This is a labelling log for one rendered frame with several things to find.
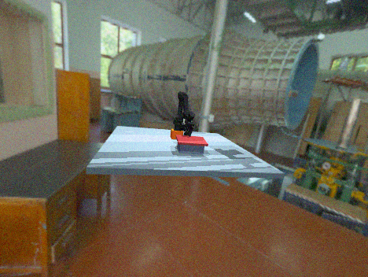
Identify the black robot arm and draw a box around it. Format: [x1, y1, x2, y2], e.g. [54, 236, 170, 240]
[173, 91, 195, 131]

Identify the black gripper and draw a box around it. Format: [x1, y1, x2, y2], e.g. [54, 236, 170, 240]
[184, 122, 194, 137]

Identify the light blue box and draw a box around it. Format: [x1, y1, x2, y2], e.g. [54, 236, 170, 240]
[177, 144, 204, 154]

